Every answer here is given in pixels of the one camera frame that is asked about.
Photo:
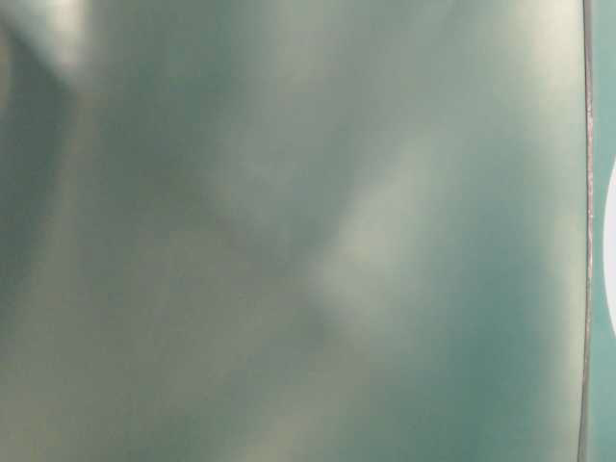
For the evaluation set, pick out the white round bowl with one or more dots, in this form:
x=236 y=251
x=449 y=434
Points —
x=609 y=249

